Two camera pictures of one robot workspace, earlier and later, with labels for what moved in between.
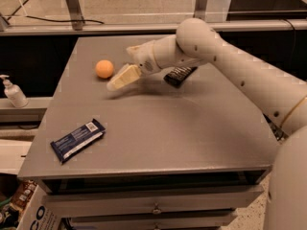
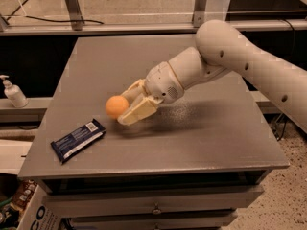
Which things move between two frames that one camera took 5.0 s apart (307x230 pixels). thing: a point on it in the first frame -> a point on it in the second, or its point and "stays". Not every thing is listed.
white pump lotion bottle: (14, 93) stays
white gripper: (144, 58) -> (162, 82)
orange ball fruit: (104, 69) -> (115, 105)
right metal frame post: (200, 5) stays
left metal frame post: (74, 7) stays
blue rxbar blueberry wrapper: (72, 142) stays
